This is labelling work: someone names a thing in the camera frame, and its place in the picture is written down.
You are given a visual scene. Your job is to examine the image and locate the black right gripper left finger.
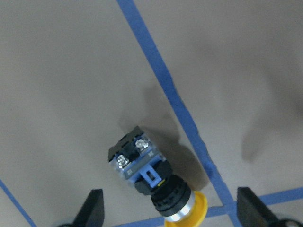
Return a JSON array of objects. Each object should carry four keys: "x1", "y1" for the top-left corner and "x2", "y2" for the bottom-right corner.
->
[{"x1": 59, "y1": 189, "x2": 105, "y2": 227}]

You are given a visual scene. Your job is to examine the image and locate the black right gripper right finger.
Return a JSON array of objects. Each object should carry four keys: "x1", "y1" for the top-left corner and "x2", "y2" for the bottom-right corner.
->
[{"x1": 236, "y1": 187, "x2": 303, "y2": 227}]

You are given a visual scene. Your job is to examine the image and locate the yellow push button switch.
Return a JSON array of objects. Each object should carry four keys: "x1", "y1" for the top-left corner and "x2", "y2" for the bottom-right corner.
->
[{"x1": 107, "y1": 126, "x2": 208, "y2": 227}]

